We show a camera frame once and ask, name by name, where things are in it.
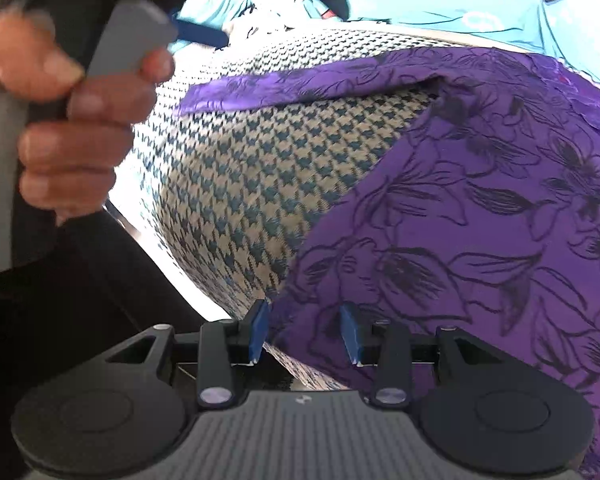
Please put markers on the purple floral shirt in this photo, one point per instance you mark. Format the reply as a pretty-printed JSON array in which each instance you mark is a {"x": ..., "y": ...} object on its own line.
[{"x": 455, "y": 185}]

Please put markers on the blue printed sofa cover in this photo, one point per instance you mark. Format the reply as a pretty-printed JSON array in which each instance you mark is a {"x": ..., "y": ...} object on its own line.
[{"x": 455, "y": 0}]

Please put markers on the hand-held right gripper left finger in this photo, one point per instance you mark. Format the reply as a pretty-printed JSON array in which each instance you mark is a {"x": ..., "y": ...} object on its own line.
[{"x": 259, "y": 332}]

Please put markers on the person's black pants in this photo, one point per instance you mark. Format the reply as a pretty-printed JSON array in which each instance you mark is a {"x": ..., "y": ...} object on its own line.
[{"x": 80, "y": 285}]

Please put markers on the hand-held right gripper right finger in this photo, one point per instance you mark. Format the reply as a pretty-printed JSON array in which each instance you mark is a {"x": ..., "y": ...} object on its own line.
[{"x": 350, "y": 335}]

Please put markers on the person's left hand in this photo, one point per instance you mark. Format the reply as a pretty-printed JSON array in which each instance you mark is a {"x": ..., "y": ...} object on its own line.
[{"x": 80, "y": 150}]

